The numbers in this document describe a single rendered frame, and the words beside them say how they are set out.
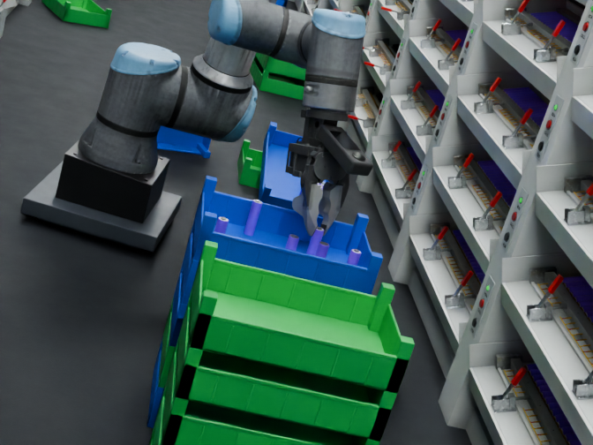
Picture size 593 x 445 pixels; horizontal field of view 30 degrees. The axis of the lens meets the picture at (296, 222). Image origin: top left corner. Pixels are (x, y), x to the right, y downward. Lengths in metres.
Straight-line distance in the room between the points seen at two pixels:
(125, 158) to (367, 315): 1.01
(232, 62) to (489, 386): 0.95
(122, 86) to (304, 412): 1.18
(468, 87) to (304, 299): 1.14
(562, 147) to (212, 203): 0.64
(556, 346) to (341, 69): 0.59
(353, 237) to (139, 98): 0.76
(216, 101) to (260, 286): 0.94
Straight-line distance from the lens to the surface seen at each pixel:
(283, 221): 1.97
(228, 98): 2.55
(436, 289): 2.51
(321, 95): 1.84
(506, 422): 2.02
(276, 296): 1.70
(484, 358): 2.19
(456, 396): 2.23
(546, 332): 1.95
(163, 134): 3.39
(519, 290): 2.09
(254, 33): 1.92
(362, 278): 1.81
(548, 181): 2.07
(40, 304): 2.25
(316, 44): 1.85
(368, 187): 3.50
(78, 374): 2.03
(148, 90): 2.54
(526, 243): 2.11
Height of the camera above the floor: 1.01
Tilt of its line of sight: 19 degrees down
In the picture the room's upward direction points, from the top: 17 degrees clockwise
